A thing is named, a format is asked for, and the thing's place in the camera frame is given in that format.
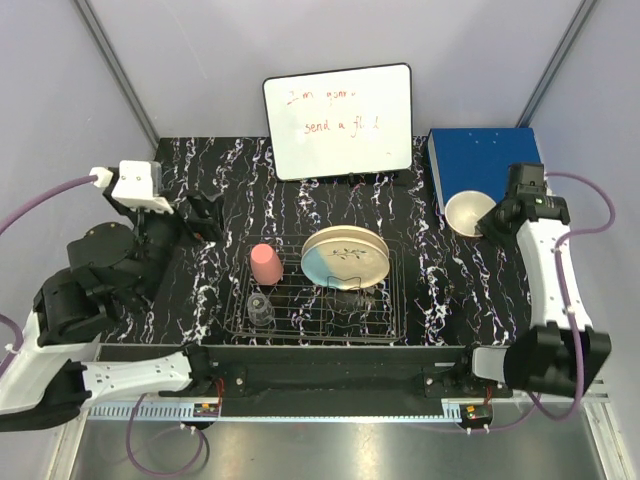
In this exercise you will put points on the white cable duct strip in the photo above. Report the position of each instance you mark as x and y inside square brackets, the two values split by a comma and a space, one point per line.
[156, 411]

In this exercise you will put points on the small whiteboard with red writing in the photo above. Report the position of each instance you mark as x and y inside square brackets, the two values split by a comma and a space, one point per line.
[341, 122]

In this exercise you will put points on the pink plastic cup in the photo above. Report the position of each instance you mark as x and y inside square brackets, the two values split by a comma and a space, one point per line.
[265, 263]

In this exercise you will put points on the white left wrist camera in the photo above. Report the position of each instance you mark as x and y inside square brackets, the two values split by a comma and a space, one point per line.
[133, 186]

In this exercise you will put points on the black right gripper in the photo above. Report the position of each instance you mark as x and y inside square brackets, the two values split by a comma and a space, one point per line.
[484, 226]

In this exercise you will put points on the pink and cream plate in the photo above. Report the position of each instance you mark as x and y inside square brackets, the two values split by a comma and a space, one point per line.
[359, 233]

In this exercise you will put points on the blue binder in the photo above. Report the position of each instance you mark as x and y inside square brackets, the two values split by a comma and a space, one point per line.
[477, 159]

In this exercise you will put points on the blue and cream plate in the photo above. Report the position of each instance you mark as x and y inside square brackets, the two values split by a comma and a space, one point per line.
[343, 263]

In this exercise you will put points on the metal wire dish rack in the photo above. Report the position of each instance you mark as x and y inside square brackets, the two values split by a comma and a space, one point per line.
[305, 313]

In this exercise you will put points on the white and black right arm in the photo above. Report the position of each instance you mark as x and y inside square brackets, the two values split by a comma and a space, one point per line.
[560, 354]

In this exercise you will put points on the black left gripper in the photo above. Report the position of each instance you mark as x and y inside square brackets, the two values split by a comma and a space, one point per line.
[209, 228]

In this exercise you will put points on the clear drinking glass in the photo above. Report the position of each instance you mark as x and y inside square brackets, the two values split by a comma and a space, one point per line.
[260, 311]

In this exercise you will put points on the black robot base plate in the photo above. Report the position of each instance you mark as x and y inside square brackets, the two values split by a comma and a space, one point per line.
[329, 383]

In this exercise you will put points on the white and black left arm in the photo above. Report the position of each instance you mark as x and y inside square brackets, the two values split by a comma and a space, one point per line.
[51, 376]

